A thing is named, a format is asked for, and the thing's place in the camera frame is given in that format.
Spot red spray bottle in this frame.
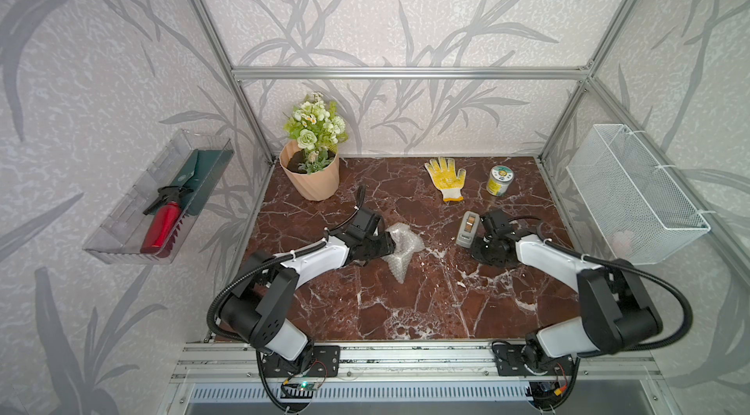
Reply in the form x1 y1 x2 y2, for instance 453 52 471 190
140 186 184 258

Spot aluminium cage frame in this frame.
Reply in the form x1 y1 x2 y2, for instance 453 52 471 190
163 0 750 276

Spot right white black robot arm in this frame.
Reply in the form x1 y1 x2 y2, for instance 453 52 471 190
470 210 695 364

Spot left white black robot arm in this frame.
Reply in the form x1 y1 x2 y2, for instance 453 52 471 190
206 185 396 366

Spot beige ribbed flower pot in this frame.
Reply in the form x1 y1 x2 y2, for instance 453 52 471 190
279 140 340 201

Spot clear plastic wall bin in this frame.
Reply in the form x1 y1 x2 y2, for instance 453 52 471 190
83 129 234 265

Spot clear bubble wrap sheet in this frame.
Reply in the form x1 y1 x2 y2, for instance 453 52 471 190
383 223 425 284

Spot dark green trowel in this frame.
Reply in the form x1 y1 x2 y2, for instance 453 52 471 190
170 150 223 216

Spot sunflower label tin can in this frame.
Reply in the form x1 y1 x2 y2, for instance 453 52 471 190
486 165 515 196

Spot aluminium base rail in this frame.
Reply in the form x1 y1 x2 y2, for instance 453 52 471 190
169 340 663 384

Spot green white artificial flowers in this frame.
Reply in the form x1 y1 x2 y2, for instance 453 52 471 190
283 92 348 174

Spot white wire mesh basket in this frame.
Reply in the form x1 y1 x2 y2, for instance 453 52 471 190
566 124 711 266

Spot yellow white work glove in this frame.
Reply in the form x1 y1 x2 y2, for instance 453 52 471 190
424 157 467 202

